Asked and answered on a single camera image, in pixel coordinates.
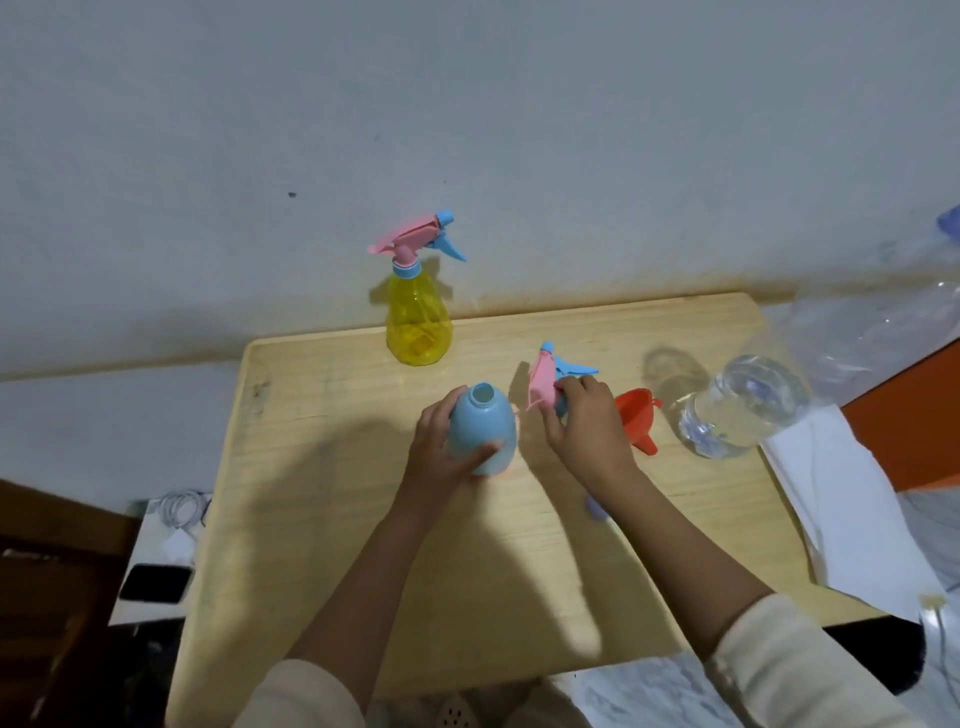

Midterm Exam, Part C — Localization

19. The person's right hand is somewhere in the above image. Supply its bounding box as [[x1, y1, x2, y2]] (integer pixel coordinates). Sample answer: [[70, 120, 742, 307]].
[[537, 374, 640, 494]]

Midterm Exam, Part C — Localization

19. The person's left hand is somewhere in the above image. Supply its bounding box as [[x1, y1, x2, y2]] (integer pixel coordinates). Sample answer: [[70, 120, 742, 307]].
[[403, 385, 506, 519]]

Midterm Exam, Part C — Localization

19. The light blue plastic bottle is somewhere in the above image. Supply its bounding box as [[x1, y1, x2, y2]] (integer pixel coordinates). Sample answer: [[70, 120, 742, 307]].
[[447, 381, 519, 479]]

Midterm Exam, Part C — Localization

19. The pink and blue trigger sprayer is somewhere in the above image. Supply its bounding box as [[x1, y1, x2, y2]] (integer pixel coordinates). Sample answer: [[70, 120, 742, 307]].
[[525, 341, 600, 418]]

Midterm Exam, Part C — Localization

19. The person's right forearm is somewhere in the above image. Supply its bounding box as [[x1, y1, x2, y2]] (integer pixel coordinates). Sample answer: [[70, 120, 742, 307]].
[[588, 463, 935, 728]]

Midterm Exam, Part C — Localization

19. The person's left forearm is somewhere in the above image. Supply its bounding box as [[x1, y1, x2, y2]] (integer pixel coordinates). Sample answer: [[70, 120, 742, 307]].
[[231, 480, 460, 728]]

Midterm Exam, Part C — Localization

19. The orange plastic funnel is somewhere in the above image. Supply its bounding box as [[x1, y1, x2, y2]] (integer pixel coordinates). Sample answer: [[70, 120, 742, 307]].
[[613, 387, 666, 458]]

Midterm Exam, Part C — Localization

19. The yellow spray bottle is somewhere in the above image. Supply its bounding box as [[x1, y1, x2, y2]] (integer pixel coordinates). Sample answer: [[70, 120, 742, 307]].
[[366, 210, 468, 368]]

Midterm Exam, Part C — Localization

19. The clear plastic water bottle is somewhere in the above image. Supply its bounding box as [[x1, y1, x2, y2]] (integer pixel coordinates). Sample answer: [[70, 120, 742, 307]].
[[676, 354, 813, 461]]

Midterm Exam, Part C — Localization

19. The white perforated slipper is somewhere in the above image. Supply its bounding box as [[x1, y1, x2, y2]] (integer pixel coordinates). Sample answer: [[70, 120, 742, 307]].
[[435, 691, 489, 728]]

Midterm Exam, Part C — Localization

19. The white paper sheet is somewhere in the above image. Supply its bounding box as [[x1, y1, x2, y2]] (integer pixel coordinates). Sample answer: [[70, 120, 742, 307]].
[[760, 403, 948, 625]]

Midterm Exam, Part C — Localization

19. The large clear plastic bottle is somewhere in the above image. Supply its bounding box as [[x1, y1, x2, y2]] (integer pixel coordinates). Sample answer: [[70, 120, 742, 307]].
[[761, 205, 960, 411]]

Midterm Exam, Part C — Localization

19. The white low shelf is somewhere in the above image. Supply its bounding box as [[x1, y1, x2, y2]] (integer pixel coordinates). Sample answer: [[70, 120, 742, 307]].
[[108, 496, 216, 628]]

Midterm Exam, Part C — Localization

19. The black smartphone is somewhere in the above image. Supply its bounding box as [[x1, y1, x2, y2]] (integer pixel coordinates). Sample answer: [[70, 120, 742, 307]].
[[118, 564, 195, 606]]

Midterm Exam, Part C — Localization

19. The dark brown wooden furniture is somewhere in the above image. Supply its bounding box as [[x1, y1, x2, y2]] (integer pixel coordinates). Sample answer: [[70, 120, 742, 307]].
[[0, 478, 144, 728]]

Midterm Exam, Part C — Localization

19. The white coiled cable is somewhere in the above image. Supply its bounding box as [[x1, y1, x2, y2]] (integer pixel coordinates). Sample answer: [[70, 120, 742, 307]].
[[156, 489, 214, 531]]

